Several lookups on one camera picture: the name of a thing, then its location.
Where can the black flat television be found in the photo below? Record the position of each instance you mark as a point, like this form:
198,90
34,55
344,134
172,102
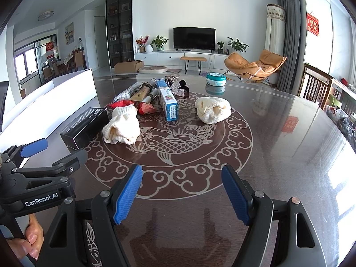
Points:
194,38

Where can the green potted plant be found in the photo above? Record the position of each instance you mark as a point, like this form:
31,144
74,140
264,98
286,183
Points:
160,42

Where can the grey curtain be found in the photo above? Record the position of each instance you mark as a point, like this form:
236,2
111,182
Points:
289,33

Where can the wooden chair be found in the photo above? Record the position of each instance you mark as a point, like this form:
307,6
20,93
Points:
314,84

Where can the round ceiling lamp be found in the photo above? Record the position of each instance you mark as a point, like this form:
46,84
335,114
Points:
46,15

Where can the white round vase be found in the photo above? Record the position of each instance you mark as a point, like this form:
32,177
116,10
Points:
148,48

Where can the blue white ointment box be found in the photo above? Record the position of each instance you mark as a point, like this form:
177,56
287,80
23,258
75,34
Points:
169,108

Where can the cluttered side table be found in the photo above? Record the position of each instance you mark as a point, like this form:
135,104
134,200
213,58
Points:
343,103

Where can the cotton swab packet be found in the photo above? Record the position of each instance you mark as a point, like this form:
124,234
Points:
125,93

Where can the red snack packet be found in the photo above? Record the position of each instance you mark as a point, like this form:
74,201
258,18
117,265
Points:
116,104
147,108

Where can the covered standing air conditioner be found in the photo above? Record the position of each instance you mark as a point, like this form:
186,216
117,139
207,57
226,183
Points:
274,30

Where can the red flower vase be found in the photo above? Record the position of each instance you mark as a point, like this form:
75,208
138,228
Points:
141,43

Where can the black cardboard box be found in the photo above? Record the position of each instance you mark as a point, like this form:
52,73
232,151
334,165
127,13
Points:
83,125

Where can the cream knitted cloth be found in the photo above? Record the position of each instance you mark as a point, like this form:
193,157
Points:
212,110
122,125

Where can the red wall hanging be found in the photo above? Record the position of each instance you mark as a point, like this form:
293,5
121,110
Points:
313,24

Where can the wall painting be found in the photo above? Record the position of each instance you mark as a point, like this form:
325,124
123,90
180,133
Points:
69,33

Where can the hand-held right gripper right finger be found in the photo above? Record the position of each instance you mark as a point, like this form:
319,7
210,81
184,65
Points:
236,194

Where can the beige pet bed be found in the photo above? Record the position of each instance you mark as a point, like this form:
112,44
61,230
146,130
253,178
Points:
153,69

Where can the white door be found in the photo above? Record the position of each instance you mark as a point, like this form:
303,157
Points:
100,43

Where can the wooden dining set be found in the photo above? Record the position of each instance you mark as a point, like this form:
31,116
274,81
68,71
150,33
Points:
66,64

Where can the white plastic bottle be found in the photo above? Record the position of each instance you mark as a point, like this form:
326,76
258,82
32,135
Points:
150,96

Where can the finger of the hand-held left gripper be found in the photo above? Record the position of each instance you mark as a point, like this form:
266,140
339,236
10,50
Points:
71,162
33,146

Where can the wooden bench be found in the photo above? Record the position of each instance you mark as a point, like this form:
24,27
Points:
193,59

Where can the person's left hand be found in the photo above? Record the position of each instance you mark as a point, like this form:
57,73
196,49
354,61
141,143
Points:
34,237

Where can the large leafy potted plant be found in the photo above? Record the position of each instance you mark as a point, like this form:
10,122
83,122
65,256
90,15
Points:
237,44

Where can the open cardboard box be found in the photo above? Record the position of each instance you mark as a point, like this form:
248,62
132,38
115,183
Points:
126,66

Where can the white television cabinet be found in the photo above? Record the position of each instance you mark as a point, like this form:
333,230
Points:
167,58

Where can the teal white round box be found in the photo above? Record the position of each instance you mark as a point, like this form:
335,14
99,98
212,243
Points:
215,78

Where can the small potted plant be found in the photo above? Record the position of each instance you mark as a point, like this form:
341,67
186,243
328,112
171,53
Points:
220,47

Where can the orange lounge chair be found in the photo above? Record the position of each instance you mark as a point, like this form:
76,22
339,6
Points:
250,66

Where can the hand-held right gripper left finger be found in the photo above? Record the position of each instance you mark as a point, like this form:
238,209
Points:
128,194

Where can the dark glass display cabinet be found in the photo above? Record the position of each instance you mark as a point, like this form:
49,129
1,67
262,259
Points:
119,25

